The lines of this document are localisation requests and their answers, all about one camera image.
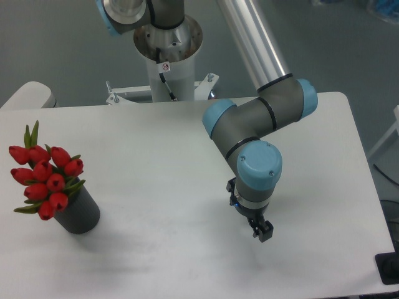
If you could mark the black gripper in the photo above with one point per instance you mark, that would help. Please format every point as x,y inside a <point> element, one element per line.
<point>263,230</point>

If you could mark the red tulip bouquet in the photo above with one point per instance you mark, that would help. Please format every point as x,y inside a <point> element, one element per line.
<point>50,175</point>

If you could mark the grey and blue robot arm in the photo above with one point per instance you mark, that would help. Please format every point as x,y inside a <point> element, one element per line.
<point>238,131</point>

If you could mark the dark grey ribbed vase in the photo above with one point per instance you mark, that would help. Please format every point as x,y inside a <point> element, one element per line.
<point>81,215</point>

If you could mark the black box at table edge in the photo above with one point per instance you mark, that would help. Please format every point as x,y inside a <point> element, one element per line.
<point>387,264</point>

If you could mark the blue plastic bag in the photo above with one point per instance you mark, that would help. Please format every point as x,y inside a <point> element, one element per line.
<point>386,10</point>

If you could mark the white chair armrest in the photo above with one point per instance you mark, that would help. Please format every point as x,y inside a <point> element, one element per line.
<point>32,95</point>

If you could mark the white frame at right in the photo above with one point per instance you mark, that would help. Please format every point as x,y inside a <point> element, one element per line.
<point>387,139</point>

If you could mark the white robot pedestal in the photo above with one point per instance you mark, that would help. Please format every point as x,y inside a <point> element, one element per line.
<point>170,60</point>

